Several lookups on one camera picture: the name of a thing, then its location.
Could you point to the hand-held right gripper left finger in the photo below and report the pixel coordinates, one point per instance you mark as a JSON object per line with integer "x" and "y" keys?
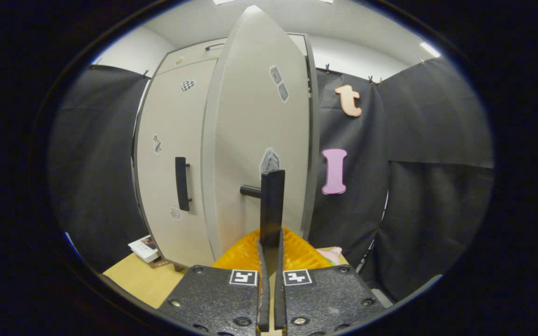
{"x": 263, "y": 298}

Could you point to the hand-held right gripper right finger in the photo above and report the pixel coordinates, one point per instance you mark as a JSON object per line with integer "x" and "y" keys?
{"x": 279, "y": 298}

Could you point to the grey double-door shoe cabinet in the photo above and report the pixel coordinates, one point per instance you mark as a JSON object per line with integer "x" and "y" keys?
{"x": 315, "y": 140}

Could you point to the grey shoe cabinet door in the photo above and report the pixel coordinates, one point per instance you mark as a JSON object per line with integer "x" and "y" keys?
{"x": 250, "y": 116}
{"x": 175, "y": 121}

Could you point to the grey cabinet drawer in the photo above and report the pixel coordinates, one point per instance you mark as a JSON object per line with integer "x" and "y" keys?
{"x": 189, "y": 53}

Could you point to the pink and green plush toy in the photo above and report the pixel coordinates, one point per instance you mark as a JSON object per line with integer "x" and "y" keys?
{"x": 330, "y": 255}

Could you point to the black backdrop cloth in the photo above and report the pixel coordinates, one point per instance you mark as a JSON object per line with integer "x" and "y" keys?
{"x": 428, "y": 116}

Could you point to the ceiling light panel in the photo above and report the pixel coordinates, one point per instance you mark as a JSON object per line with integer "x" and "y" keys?
{"x": 430, "y": 49}
{"x": 224, "y": 1}

